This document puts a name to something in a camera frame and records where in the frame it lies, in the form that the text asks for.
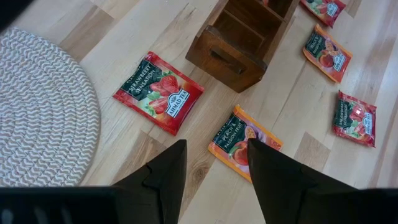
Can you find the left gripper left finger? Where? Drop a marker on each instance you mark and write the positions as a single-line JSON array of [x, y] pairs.
[[164, 186]]

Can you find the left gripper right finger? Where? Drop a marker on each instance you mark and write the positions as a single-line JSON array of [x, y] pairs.
[[280, 186]]

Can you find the orange peach tea bag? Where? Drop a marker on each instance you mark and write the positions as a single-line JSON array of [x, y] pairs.
[[230, 137], [326, 53]]

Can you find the red strawberry tea bag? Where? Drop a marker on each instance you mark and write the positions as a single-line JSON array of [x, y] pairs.
[[325, 11], [354, 118], [155, 93]]

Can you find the wooden compartment tea box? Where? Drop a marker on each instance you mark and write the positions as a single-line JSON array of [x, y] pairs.
[[230, 62]]

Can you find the round woven placemat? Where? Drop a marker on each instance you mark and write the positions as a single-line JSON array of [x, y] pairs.
[[46, 109]]

